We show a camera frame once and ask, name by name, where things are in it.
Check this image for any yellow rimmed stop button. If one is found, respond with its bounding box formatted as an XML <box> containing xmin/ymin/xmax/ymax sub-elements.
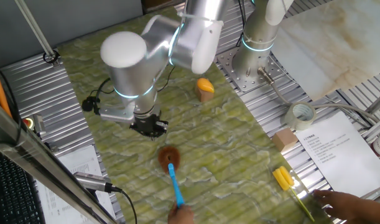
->
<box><xmin>22</xmin><ymin>116</ymin><xmax>36</xmax><ymax>131</ymax></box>

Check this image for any green marble pattern mat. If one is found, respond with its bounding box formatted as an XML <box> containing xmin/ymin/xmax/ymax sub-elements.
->
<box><xmin>57</xmin><ymin>6</ymin><xmax>333</xmax><ymax>224</ymax></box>

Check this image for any person right hand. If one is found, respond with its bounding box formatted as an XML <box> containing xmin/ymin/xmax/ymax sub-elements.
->
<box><xmin>312</xmin><ymin>189</ymin><xmax>364</xmax><ymax>223</ymax></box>

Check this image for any grey robot power cable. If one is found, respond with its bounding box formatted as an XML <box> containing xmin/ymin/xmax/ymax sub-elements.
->
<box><xmin>257</xmin><ymin>67</ymin><xmax>380</xmax><ymax>128</ymax></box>

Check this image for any cardboard box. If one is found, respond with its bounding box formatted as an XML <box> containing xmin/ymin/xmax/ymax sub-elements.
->
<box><xmin>272</xmin><ymin>127</ymin><xmax>299</xmax><ymax>153</ymax></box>

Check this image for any thin aluminium pole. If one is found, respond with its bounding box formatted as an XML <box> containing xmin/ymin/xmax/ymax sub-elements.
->
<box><xmin>14</xmin><ymin>0</ymin><xmax>62</xmax><ymax>68</ymax></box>

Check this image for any person left hand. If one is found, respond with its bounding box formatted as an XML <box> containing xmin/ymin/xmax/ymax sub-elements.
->
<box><xmin>167</xmin><ymin>203</ymin><xmax>196</xmax><ymax>224</ymax></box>

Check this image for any black round cable plug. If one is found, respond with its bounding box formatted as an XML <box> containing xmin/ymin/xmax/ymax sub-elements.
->
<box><xmin>81</xmin><ymin>95</ymin><xmax>100</xmax><ymax>113</ymax></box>

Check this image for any black keyboard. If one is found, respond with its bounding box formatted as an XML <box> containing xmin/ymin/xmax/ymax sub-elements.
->
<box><xmin>0</xmin><ymin>148</ymin><xmax>47</xmax><ymax>224</ymax></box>

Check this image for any clear packing tape roll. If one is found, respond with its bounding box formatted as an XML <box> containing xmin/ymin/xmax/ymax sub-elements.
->
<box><xmin>284</xmin><ymin>101</ymin><xmax>317</xmax><ymax>131</ymax></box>

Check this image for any white instruction paper sheet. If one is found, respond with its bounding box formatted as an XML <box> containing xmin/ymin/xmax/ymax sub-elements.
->
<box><xmin>294</xmin><ymin>111</ymin><xmax>380</xmax><ymax>198</ymax></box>

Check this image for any aluminium profile bar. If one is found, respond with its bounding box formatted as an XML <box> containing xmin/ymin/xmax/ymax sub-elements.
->
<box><xmin>362</xmin><ymin>115</ymin><xmax>380</xmax><ymax>143</ymax></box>
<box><xmin>365</xmin><ymin>90</ymin><xmax>380</xmax><ymax>115</ymax></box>

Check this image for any printed table paper sheet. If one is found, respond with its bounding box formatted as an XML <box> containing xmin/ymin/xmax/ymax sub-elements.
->
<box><xmin>36</xmin><ymin>144</ymin><xmax>116</xmax><ymax>224</ymax></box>

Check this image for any steel frame bar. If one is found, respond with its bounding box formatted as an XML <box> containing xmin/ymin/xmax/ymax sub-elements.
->
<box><xmin>0</xmin><ymin>90</ymin><xmax>118</xmax><ymax>224</ymax></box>

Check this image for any yellow sponge brush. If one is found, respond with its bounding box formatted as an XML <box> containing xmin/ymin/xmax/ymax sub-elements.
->
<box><xmin>272</xmin><ymin>166</ymin><xmax>315</xmax><ymax>223</ymax></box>

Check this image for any person right forearm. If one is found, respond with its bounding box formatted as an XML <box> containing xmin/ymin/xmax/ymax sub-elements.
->
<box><xmin>356</xmin><ymin>198</ymin><xmax>380</xmax><ymax>224</ymax></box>

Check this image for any white marble board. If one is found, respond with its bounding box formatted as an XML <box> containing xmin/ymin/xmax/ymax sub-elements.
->
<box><xmin>270</xmin><ymin>0</ymin><xmax>380</xmax><ymax>102</ymax></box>

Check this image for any small grey metal box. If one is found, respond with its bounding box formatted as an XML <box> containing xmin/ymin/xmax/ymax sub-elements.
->
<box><xmin>32</xmin><ymin>113</ymin><xmax>47</xmax><ymax>138</ymax></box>

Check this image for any yellow toy mango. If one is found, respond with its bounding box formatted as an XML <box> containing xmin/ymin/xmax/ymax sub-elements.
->
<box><xmin>196</xmin><ymin>77</ymin><xmax>215</xmax><ymax>94</ymax></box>

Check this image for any black cable loop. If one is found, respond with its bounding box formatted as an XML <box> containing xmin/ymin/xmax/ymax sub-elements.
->
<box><xmin>42</xmin><ymin>49</ymin><xmax>60</xmax><ymax>65</ymax></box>

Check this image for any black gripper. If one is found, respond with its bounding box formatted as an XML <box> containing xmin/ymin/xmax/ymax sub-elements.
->
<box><xmin>129</xmin><ymin>113</ymin><xmax>169</xmax><ymax>139</ymax></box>

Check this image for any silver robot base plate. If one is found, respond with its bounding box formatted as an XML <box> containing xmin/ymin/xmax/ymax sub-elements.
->
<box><xmin>216</xmin><ymin>46</ymin><xmax>285</xmax><ymax>93</ymax></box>

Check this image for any small wooden block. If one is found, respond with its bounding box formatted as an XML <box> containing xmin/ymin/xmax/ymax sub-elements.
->
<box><xmin>194</xmin><ymin>85</ymin><xmax>215</xmax><ymax>103</ymax></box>

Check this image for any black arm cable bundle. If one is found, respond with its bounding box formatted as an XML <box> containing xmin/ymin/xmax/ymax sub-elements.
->
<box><xmin>236</xmin><ymin>0</ymin><xmax>250</xmax><ymax>47</ymax></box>

